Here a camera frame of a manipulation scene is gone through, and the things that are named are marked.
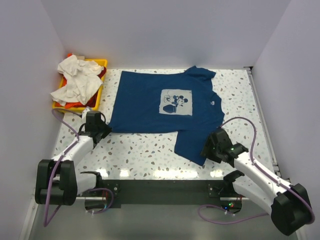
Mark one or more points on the yellow plastic bin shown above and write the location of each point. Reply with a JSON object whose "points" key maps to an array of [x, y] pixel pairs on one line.
{"points": [[101, 62]]}

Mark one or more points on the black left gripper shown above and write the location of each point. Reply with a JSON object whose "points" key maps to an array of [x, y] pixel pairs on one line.
{"points": [[103, 131]]}

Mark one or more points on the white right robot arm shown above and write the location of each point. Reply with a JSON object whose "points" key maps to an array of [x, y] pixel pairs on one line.
{"points": [[287, 205]]}

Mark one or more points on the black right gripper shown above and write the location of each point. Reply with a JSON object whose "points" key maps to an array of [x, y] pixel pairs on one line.
{"points": [[208, 147]]}

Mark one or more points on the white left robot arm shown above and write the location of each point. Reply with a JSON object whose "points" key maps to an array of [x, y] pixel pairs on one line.
{"points": [[57, 182]]}

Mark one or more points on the white crumpled t-shirt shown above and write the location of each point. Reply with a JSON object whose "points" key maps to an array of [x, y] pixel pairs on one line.
{"points": [[82, 81]]}

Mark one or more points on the blue printed t-shirt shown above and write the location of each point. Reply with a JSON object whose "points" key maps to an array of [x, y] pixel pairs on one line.
{"points": [[163, 103]]}

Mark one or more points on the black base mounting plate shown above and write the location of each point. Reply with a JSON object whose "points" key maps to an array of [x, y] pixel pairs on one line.
{"points": [[170, 192]]}

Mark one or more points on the red t-shirt in bin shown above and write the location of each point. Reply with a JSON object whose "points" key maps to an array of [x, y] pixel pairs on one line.
{"points": [[92, 102]]}

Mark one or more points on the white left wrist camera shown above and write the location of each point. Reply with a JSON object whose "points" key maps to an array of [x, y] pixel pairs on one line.
{"points": [[85, 111]]}

